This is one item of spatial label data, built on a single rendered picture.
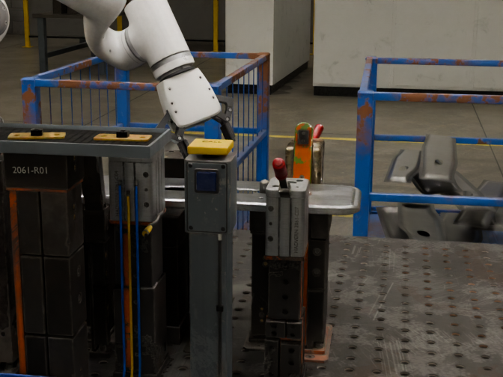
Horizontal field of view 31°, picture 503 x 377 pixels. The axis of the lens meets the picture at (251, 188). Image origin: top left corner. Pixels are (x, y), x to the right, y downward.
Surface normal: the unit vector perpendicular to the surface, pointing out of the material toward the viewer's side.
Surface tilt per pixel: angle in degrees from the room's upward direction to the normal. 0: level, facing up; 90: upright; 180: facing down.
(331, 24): 90
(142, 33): 92
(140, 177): 90
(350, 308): 0
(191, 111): 72
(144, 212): 90
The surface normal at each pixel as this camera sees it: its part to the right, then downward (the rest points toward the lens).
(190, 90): 0.37, -0.17
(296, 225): -0.14, 0.25
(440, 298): 0.01, -0.97
